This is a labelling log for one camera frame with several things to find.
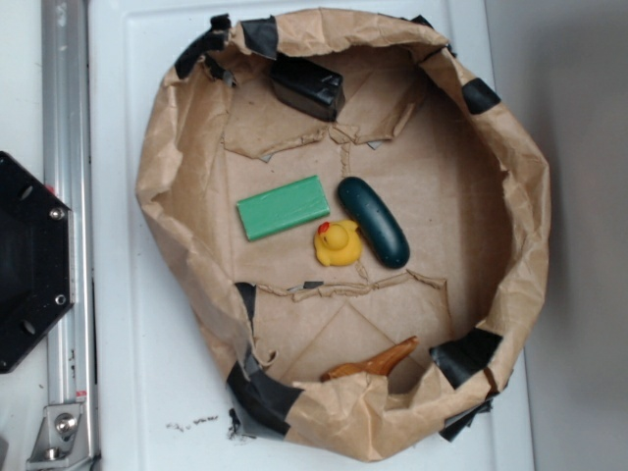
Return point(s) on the yellow rubber duck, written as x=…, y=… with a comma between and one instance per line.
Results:
x=337, y=243

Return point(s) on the green rectangular block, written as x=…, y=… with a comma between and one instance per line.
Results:
x=283, y=208

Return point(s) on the brown paper bag tray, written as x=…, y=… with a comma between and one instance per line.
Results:
x=466, y=183

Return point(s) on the dark green toy cucumber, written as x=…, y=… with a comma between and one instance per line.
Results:
x=375, y=221

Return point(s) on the black rectangular block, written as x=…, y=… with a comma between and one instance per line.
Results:
x=308, y=87

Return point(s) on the white tray base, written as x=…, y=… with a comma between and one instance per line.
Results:
x=163, y=402

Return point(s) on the black robot mount plate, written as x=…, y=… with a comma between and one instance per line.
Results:
x=36, y=280

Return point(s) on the aluminium rail frame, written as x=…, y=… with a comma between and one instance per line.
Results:
x=68, y=437

